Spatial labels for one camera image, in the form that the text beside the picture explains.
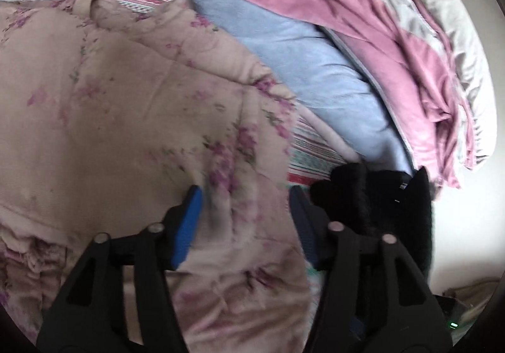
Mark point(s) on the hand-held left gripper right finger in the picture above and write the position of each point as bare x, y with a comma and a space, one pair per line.
303, 227

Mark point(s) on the black knit sweater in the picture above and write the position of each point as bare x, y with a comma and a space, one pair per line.
374, 199

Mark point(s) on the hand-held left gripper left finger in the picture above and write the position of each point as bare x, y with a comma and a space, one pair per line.
187, 227

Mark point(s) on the pink floral padded coat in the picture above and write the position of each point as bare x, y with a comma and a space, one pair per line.
118, 100

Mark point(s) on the beige cloth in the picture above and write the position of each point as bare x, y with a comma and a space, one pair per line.
473, 294

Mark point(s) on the black device green light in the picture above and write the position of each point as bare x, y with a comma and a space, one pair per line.
451, 321

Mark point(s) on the pink grey blanket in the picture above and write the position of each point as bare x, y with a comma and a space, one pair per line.
394, 61

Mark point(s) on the light blue blanket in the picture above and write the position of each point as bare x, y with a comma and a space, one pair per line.
307, 61

